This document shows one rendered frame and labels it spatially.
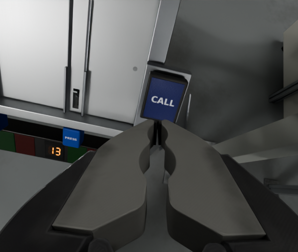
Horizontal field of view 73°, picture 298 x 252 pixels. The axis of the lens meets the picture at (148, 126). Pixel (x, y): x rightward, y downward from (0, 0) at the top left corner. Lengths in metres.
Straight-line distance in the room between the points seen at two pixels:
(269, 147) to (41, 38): 0.45
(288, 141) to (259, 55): 1.06
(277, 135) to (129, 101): 0.33
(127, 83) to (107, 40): 0.05
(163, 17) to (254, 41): 1.31
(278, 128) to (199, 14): 1.11
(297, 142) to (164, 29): 0.31
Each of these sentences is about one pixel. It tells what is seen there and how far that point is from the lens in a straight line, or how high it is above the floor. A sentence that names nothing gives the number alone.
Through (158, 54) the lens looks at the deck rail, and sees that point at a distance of 0.23.
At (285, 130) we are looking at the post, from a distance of 0.47.
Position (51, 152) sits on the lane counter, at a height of 0.65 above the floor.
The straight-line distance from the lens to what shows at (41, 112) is 0.29.
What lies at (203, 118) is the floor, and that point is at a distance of 1.12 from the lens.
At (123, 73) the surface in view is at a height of 0.77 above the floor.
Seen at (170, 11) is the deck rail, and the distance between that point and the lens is 0.23.
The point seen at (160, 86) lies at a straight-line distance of 0.21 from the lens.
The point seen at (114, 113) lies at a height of 0.73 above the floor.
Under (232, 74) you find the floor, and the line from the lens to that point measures 1.31.
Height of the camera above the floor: 0.99
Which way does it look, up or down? 73 degrees down
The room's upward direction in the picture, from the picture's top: 26 degrees clockwise
